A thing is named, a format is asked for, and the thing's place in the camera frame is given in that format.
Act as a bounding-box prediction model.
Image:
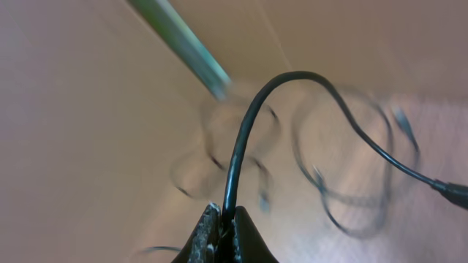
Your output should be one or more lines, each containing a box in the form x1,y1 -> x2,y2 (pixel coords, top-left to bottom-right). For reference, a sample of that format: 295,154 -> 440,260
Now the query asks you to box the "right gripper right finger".
233,206 -> 279,263

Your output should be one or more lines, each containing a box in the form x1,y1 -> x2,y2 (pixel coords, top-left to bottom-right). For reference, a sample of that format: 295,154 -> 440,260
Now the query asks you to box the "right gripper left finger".
172,202 -> 221,263

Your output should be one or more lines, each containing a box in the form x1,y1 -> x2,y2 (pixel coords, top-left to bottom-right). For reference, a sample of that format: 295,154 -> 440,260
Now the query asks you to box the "black USB cable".
290,85 -> 421,238

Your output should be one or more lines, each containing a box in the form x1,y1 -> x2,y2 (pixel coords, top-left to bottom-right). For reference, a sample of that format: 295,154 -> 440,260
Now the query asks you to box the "cardboard box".
1,1 -> 467,262

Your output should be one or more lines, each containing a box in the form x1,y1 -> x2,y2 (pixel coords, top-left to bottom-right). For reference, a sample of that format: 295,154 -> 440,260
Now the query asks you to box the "green metal pole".
129,0 -> 231,100

